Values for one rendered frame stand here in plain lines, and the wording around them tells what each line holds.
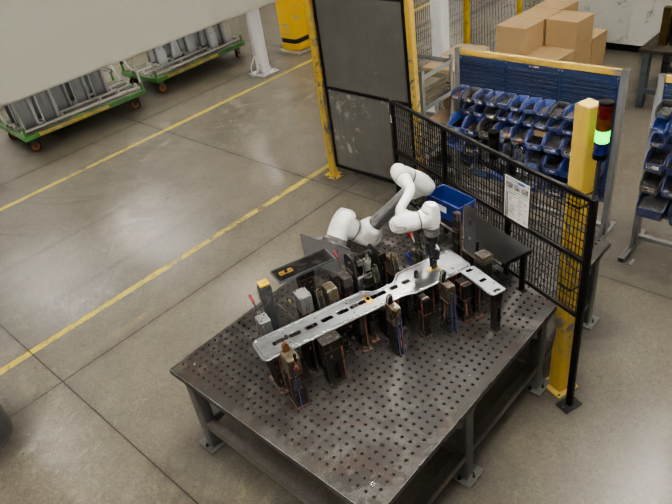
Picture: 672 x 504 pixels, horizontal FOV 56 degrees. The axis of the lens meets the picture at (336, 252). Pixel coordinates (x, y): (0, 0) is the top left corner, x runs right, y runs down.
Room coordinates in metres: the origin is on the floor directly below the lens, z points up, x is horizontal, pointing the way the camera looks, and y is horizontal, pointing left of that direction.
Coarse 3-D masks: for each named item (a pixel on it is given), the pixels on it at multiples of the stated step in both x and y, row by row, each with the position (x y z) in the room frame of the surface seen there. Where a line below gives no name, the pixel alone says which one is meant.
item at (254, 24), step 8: (248, 16) 10.06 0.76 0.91; (256, 16) 10.05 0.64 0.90; (248, 24) 10.08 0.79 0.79; (256, 24) 10.03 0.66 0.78; (256, 32) 10.01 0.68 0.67; (256, 40) 10.01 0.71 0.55; (264, 40) 10.10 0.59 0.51; (256, 48) 10.04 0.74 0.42; (264, 48) 10.08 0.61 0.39; (256, 56) 10.07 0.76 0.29; (264, 56) 10.06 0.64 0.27; (256, 64) 10.10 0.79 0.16; (264, 64) 10.03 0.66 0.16; (256, 72) 10.00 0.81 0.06; (264, 72) 10.01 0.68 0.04; (272, 72) 10.00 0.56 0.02
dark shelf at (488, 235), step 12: (420, 204) 3.69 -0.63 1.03; (480, 228) 3.29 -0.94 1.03; (492, 228) 3.27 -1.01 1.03; (480, 240) 3.16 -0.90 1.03; (492, 240) 3.14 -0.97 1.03; (504, 240) 3.12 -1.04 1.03; (516, 240) 3.10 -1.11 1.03; (492, 252) 3.02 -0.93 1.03; (504, 252) 3.00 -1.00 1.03; (516, 252) 2.98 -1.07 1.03; (528, 252) 2.98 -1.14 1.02; (504, 264) 2.90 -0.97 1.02
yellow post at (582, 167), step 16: (576, 112) 2.82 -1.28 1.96; (592, 112) 2.75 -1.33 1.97; (576, 128) 2.81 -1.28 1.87; (592, 128) 2.76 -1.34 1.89; (576, 144) 2.80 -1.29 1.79; (592, 144) 2.77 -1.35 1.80; (576, 160) 2.79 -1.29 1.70; (592, 160) 2.77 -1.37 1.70; (576, 176) 2.78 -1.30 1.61; (592, 176) 2.78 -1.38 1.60; (592, 192) 2.78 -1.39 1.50; (576, 208) 2.76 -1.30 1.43; (576, 224) 2.75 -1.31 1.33; (560, 272) 2.82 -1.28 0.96; (576, 288) 2.77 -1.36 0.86; (560, 320) 2.79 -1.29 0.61; (560, 336) 2.78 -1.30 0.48; (560, 352) 2.77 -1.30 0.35; (560, 368) 2.76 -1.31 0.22; (560, 384) 2.75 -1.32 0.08; (576, 384) 2.78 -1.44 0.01
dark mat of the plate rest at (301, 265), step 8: (312, 256) 3.09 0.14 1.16; (320, 256) 3.08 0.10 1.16; (328, 256) 3.06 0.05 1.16; (288, 264) 3.05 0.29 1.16; (296, 264) 3.03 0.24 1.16; (304, 264) 3.02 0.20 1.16; (312, 264) 3.01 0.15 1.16; (272, 272) 2.99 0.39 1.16; (296, 272) 2.96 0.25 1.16; (280, 280) 2.90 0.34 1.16
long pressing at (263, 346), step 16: (448, 256) 3.09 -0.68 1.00; (400, 272) 3.00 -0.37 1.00; (432, 272) 2.96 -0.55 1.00; (448, 272) 2.93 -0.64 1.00; (384, 288) 2.88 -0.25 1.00; (400, 288) 2.86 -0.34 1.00; (416, 288) 2.83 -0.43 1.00; (336, 304) 2.80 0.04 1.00; (352, 304) 2.78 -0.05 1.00; (368, 304) 2.76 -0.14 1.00; (384, 304) 2.74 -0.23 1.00; (304, 320) 2.71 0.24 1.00; (320, 320) 2.69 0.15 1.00; (336, 320) 2.66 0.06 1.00; (352, 320) 2.65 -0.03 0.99; (272, 336) 2.62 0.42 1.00; (288, 336) 2.60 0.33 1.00; (304, 336) 2.58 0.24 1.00; (256, 352) 2.52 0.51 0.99; (272, 352) 2.49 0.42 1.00
